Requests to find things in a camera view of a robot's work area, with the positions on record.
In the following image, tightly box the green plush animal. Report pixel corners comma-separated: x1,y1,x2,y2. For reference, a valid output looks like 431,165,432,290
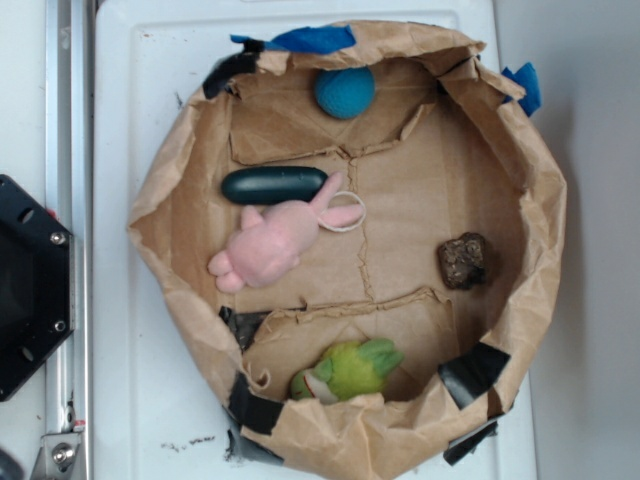
289,338,405,405

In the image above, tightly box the brown paper bag bin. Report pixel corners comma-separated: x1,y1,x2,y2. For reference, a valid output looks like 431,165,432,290
128,21,567,479

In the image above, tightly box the pink plush bunny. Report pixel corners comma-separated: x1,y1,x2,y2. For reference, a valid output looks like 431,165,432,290
207,172,366,293

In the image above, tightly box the dark green oblong case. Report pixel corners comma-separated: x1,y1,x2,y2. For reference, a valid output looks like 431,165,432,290
221,166,328,205

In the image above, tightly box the dark brown rock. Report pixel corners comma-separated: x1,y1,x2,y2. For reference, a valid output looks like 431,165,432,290
437,232,487,290

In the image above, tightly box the blue foam ball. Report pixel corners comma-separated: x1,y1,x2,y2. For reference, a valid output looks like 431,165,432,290
314,67,376,119

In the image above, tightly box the white plastic tray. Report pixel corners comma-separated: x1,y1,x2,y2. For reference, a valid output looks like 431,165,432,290
92,1,566,479

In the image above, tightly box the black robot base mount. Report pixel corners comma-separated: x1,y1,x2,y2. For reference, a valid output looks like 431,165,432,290
0,174,73,402

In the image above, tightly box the aluminium frame rail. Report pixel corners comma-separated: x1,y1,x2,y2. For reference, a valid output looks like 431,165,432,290
33,1,97,479

